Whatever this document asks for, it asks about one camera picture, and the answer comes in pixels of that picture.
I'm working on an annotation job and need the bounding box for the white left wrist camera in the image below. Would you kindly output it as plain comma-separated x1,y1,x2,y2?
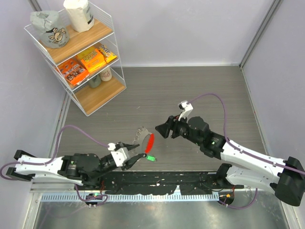
108,142,121,167

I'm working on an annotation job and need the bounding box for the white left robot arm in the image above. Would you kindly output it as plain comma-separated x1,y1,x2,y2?
6,142,147,190

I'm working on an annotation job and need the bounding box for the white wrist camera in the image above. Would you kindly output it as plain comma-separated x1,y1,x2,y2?
178,101,193,121
108,142,121,167

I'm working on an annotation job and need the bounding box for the green tagged key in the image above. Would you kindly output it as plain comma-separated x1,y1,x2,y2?
146,155,157,162

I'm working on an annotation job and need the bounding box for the red handled crescent blade keychain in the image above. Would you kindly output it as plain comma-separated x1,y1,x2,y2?
132,126,154,154

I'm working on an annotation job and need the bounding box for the white paper bag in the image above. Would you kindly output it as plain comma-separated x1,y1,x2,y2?
63,0,94,32

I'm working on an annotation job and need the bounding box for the orange yellow snack box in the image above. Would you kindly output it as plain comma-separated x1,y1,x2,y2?
76,46,107,73

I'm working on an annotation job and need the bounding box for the beige cup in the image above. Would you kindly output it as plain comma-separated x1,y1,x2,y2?
99,67,112,82

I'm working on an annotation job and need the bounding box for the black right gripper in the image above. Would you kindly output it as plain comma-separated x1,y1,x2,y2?
155,111,202,146

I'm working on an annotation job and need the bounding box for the grey paper bag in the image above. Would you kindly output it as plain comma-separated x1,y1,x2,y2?
30,10,70,49

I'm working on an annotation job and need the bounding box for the green bottle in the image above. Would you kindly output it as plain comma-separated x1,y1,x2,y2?
88,75,102,88

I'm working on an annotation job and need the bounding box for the white slotted cable duct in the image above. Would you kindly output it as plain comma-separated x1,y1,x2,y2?
41,192,219,202

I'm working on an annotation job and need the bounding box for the yellow candy bag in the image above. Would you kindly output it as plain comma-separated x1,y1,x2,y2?
98,45,117,63

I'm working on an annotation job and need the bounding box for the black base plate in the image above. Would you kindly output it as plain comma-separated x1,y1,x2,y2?
78,170,246,196

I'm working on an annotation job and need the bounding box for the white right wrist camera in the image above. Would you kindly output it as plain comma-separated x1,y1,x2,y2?
178,101,193,121

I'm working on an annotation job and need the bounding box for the white wire shelf unit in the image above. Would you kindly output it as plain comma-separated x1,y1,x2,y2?
24,2,126,116

